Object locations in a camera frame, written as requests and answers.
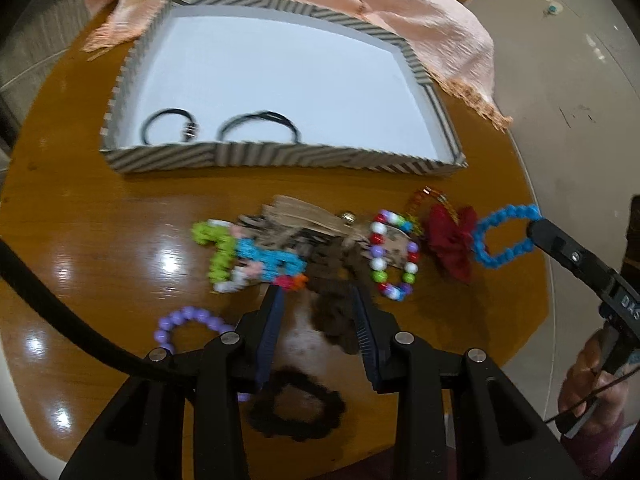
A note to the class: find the red fabric bow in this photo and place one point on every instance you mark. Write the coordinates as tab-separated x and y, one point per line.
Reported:
450	245

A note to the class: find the striped cardboard box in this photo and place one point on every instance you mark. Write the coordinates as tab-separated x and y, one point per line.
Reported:
275	70

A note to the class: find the small round floor object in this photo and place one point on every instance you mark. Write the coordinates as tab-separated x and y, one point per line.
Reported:
553	9

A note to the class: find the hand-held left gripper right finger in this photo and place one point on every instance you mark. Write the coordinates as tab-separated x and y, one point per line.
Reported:
365	332

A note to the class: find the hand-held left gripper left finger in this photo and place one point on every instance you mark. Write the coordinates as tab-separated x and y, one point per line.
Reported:
270	332

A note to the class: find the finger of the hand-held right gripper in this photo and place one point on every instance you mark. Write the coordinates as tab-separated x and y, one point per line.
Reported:
560	247

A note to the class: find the peach fringed cloth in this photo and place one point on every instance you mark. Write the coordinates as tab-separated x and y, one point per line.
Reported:
400	0

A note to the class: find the person's right forearm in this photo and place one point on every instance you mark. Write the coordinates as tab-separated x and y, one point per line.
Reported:
595	452

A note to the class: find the black scrunchie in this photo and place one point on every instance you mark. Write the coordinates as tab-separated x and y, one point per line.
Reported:
260	415

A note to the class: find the person's right hand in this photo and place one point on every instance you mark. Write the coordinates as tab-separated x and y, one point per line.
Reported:
580	375

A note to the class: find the leopard print hair bow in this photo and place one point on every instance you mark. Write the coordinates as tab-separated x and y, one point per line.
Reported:
300	215

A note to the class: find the brown scrunchie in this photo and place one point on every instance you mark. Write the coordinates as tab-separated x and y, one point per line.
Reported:
330	310

